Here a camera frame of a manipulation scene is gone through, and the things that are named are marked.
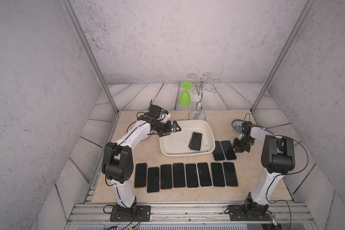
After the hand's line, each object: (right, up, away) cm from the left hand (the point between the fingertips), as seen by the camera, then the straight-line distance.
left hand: (177, 131), depth 87 cm
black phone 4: (+31, -26, -2) cm, 41 cm away
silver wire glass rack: (+17, +11, +28) cm, 35 cm away
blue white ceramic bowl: (+44, +3, +21) cm, 49 cm away
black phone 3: (+24, -27, +1) cm, 36 cm away
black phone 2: (+16, -26, -1) cm, 30 cm away
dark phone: (+26, -16, +7) cm, 32 cm away
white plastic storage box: (-1, -10, +14) cm, 17 cm away
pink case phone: (+12, -9, +12) cm, 19 cm away
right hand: (+39, -13, +10) cm, 42 cm away
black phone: (-15, -29, -2) cm, 32 cm away
